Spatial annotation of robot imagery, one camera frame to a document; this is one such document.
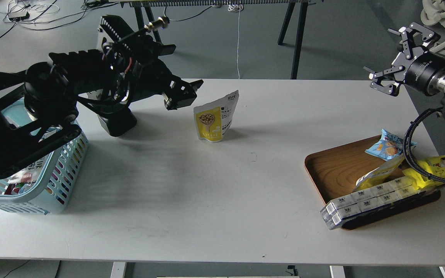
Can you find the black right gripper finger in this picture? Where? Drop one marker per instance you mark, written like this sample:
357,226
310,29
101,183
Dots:
388,80
413,36

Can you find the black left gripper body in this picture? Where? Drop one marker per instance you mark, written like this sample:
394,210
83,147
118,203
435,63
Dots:
129,67

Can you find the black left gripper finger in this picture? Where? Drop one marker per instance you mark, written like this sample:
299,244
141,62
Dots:
178,100
181,88

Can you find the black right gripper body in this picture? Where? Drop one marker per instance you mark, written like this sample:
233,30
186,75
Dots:
421,73

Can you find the yellow nut snack pouch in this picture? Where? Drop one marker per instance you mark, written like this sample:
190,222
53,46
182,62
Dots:
213,120

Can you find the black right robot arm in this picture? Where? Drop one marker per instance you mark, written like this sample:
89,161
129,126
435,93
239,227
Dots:
414,66

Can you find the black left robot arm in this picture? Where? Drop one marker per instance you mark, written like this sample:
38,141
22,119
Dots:
38,106

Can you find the blue snack packet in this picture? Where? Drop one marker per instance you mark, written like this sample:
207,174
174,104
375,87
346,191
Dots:
388,146

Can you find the yellow white snack pouch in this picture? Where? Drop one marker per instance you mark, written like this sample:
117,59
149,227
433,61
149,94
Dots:
378,175

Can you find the bright yellow cartoon snack bag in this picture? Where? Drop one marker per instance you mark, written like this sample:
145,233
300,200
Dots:
432,165

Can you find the white red snack bag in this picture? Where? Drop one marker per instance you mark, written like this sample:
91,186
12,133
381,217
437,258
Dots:
23,180

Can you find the light blue plastic basket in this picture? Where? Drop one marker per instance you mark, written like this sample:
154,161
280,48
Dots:
54,186

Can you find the black barcode scanner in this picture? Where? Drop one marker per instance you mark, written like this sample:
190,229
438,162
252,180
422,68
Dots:
118,123

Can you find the brown wooden tray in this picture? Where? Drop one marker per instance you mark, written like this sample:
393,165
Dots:
334,171

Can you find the upper white drink carton pack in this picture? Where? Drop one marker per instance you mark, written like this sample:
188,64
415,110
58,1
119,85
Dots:
361,197

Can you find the white drink carton pack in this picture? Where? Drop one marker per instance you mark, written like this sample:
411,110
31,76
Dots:
361,197
370,217

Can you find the lower white drink carton pack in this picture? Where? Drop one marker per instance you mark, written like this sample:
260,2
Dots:
370,217

